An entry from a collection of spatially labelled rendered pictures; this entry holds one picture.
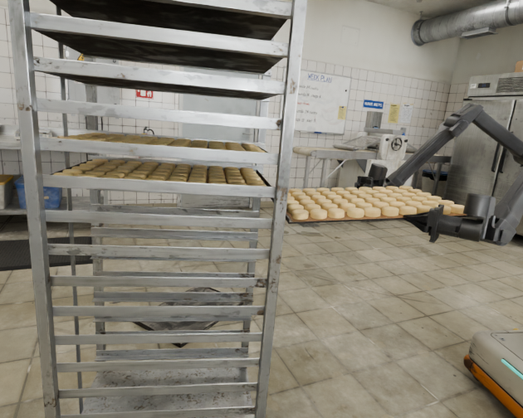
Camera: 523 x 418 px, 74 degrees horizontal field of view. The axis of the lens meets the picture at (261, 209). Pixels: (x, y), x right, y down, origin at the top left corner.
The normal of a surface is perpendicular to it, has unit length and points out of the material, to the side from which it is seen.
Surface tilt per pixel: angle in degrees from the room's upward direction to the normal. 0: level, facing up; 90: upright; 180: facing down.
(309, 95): 90
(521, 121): 90
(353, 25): 90
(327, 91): 90
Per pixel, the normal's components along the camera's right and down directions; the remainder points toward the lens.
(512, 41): -0.91, 0.03
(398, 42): 0.40, 0.25
